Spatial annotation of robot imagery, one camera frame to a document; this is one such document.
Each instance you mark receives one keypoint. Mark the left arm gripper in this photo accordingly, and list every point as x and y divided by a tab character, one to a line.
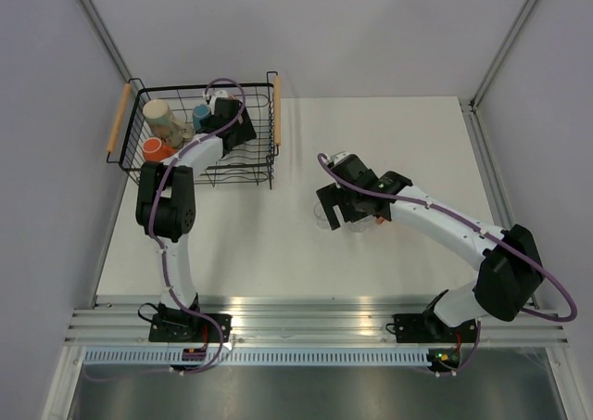
246	132

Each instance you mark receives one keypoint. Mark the black wire dish rack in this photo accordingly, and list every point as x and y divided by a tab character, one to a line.
249	163

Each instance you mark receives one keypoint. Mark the faceted clear glass cup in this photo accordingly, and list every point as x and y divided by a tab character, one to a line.
361	225

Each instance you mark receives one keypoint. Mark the wooden rack handle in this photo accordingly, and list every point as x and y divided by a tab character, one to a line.
118	119
277	109

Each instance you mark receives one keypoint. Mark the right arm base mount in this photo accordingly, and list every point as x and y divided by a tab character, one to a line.
426	328

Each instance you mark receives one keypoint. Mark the cream patterned mug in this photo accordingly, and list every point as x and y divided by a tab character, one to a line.
165	125

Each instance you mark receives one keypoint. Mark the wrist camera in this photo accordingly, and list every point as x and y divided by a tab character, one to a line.
336	158
212	96

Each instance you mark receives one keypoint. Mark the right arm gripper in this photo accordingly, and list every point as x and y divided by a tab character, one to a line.
332	196

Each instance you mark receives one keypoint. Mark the white slotted cable duct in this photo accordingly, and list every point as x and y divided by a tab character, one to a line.
261	356

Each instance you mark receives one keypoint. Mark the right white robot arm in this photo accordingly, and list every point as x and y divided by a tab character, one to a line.
506	260

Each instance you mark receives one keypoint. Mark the blue mug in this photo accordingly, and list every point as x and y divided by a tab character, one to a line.
200	116

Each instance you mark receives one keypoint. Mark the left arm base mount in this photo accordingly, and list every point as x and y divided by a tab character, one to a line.
168	325

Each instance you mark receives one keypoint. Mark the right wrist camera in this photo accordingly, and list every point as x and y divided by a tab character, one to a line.
336	158

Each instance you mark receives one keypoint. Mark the aluminium frame rail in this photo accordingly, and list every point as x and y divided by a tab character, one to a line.
98	25

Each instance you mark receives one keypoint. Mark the small clear glass cup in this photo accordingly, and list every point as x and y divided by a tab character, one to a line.
321	219

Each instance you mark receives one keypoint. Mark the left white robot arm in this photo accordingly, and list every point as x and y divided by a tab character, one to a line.
174	156

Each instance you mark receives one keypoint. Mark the left wooden rack handle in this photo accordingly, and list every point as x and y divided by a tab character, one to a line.
118	119

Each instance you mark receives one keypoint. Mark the right wooden rack handle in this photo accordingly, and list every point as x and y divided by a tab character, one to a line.
277	109

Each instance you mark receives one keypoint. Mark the orange mug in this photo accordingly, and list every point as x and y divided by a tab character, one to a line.
155	150

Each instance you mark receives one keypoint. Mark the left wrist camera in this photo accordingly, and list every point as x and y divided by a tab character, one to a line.
212	96

